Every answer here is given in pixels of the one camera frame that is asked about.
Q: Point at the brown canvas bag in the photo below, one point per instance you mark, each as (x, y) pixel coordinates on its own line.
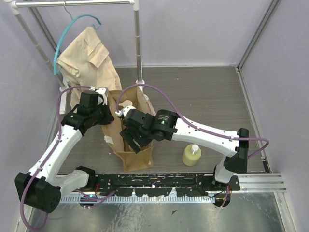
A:
(131, 161)

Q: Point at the white cable tray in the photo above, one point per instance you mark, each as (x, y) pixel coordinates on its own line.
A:
(77, 198)

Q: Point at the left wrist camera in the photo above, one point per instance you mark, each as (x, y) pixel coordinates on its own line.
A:
(103, 94)

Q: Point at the beige shirt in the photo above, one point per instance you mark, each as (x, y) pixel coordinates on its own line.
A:
(86, 62)

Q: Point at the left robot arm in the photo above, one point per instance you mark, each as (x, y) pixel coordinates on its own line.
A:
(40, 187)

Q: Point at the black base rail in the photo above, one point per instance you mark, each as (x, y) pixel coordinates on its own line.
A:
(155, 184)

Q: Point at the white clothes rack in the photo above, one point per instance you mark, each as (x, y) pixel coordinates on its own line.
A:
(14, 6)

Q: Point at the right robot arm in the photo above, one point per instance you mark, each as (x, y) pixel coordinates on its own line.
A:
(232, 144)

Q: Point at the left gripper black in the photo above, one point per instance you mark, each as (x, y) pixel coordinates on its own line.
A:
(107, 115)

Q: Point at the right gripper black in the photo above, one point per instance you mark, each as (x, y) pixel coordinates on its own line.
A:
(128, 133)

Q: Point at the teal clothes hanger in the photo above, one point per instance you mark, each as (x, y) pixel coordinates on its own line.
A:
(62, 37)

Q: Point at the green pump bottle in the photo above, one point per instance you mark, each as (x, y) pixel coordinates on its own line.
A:
(191, 155)
(126, 103)

